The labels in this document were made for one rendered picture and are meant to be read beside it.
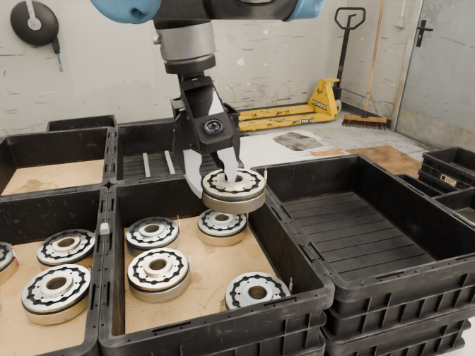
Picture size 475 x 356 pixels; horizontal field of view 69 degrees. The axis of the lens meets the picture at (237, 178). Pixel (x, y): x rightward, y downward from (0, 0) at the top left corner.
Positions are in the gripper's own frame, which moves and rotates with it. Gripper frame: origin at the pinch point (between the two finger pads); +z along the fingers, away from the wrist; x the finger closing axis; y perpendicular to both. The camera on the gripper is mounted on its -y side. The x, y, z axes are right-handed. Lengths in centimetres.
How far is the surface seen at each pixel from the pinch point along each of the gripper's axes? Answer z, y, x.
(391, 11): 13, 289, -256
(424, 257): 21.9, -7.4, -36.6
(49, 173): 12, 53, 39
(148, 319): 15.2, -7.6, 14.8
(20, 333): 12.9, -4.7, 33.0
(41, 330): 13.2, -5.2, 30.2
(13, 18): -29, 308, 96
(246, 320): 7.7, -19.5, 1.9
